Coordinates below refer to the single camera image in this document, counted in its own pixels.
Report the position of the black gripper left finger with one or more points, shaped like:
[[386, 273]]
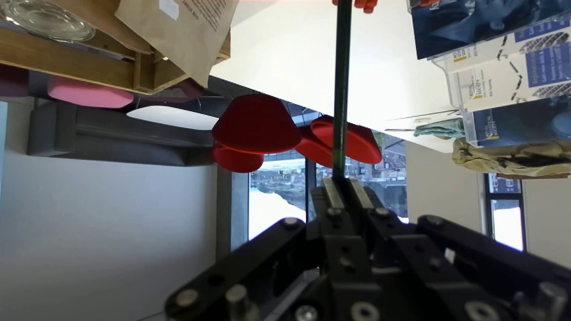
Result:
[[279, 261]]

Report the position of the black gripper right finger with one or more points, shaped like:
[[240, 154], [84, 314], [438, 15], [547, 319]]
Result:
[[452, 268]]

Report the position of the dark green pencil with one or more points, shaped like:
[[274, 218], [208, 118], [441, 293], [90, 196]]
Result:
[[341, 89]]

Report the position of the pencil with red eraser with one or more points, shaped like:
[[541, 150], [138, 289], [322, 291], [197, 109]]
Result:
[[366, 4]]

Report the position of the red lounge chair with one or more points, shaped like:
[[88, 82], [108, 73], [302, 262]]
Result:
[[359, 145], [313, 152], [256, 122], [238, 161]]

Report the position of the teal fabric item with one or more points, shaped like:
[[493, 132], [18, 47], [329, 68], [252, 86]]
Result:
[[434, 127]]

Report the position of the white coffee table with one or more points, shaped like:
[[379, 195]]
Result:
[[172, 118]]

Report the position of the white printed brochure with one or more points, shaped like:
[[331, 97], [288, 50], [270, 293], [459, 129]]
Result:
[[500, 72]]

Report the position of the dark grey sofa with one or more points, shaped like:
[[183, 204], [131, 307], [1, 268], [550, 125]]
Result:
[[108, 139]]

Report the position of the blue patterned box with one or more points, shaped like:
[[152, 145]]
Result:
[[475, 23]]

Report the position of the brown paper bag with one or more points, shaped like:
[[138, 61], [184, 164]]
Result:
[[184, 36]]

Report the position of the pink round ottoman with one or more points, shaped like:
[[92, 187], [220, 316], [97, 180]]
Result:
[[90, 95]]

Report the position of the wooden slat crate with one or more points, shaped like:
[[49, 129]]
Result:
[[72, 63]]

